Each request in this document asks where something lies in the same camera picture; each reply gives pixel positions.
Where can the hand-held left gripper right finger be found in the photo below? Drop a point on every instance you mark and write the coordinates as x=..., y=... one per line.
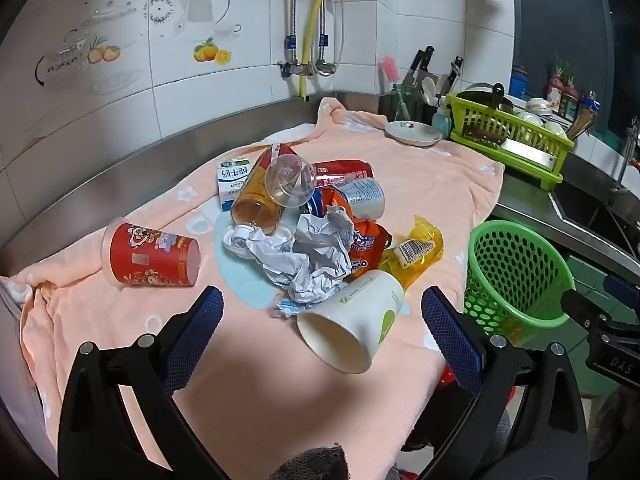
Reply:
x=450, y=340

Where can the chopstick holder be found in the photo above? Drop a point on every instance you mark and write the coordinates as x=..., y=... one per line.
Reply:
x=582, y=117

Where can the white spatula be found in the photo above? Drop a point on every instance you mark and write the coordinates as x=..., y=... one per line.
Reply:
x=429, y=89

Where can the white paper cup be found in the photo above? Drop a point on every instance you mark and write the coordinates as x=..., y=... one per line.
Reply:
x=350, y=310

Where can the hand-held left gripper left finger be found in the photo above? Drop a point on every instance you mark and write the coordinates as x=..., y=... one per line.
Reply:
x=195, y=340

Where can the yellow plastic wrapper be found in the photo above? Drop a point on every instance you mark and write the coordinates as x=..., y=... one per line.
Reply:
x=425, y=232

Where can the white plate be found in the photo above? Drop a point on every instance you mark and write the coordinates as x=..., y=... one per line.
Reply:
x=412, y=132

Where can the teal dish soap bottle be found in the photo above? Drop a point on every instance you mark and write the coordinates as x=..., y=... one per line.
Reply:
x=441, y=122

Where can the green dish rack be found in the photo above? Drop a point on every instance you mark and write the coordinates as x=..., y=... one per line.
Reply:
x=505, y=125

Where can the metal water valve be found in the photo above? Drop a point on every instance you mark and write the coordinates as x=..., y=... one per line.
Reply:
x=305, y=67

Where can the blue white drink can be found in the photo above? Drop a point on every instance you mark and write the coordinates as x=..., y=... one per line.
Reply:
x=365, y=197

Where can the orange snack wrapper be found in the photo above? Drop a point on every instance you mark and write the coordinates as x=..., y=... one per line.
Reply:
x=369, y=241

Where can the pink bottle brush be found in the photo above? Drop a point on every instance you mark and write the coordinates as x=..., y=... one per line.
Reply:
x=390, y=72

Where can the peach fruit wall sticker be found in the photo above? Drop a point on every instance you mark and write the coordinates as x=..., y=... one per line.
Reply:
x=105, y=52

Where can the peach floral towel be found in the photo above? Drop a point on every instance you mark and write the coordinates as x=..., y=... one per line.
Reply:
x=450, y=185

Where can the white plastic cup lid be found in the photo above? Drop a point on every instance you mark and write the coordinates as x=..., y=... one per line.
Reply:
x=236, y=240

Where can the teapot wall sticker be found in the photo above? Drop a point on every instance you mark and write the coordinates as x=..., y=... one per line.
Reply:
x=205, y=5

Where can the white blue milk carton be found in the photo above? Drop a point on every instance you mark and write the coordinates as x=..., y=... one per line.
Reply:
x=231, y=180

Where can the red yellow label tea bottle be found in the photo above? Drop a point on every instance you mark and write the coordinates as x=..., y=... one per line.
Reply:
x=250, y=202

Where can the red paper cup clear lid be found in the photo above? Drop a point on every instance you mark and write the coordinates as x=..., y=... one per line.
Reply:
x=150, y=260

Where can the steel sink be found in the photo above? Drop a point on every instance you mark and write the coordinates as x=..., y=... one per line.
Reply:
x=595, y=210

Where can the white bowl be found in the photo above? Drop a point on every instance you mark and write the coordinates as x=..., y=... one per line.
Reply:
x=554, y=129
x=539, y=106

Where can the blue lidded jar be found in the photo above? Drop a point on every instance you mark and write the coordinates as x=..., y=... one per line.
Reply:
x=519, y=82

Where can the dark utensil holder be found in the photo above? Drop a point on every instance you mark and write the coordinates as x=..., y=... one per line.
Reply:
x=417, y=107

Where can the orange fruit wall sticker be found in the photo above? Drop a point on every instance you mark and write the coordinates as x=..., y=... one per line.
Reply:
x=212, y=52

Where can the metal sink faucet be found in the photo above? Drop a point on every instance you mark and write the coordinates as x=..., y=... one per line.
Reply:
x=625, y=170

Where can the clear plastic cup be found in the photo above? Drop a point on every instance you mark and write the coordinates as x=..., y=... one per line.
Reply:
x=290, y=180

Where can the crumpled white paper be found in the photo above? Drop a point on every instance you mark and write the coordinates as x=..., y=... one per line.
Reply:
x=320, y=255

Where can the red cola can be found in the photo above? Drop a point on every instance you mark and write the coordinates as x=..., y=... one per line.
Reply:
x=345, y=170

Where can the green plastic basket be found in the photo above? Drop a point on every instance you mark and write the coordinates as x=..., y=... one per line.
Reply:
x=500, y=260

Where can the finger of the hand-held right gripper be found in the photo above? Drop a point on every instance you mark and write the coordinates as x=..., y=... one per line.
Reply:
x=617, y=287
x=580, y=307

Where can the small crumpled plastic wrapper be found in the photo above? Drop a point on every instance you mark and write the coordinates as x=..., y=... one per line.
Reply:
x=285, y=306

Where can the red sauce bottle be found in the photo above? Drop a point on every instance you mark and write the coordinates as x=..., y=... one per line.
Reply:
x=562, y=92

